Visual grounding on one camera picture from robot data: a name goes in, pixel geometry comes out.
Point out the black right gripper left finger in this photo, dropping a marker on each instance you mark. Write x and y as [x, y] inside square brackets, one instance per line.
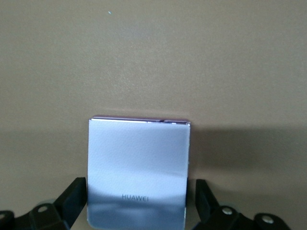
[55, 215]

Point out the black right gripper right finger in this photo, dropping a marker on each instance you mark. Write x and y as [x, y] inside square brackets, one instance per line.
[223, 218]

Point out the lilac Huawei phone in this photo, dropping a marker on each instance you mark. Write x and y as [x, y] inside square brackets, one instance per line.
[136, 163]

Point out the brown table cover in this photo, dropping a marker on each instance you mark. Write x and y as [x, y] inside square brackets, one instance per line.
[153, 60]

